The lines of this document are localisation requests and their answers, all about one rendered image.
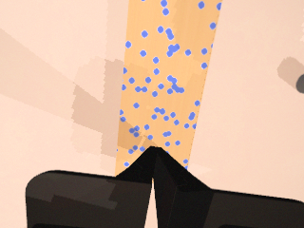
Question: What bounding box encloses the orange strip with blue dots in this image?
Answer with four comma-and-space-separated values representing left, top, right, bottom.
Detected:
115, 0, 223, 176

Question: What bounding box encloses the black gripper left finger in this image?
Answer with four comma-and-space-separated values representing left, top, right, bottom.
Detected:
25, 145, 157, 228

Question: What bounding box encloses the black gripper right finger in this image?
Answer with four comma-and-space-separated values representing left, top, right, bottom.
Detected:
153, 146, 304, 228

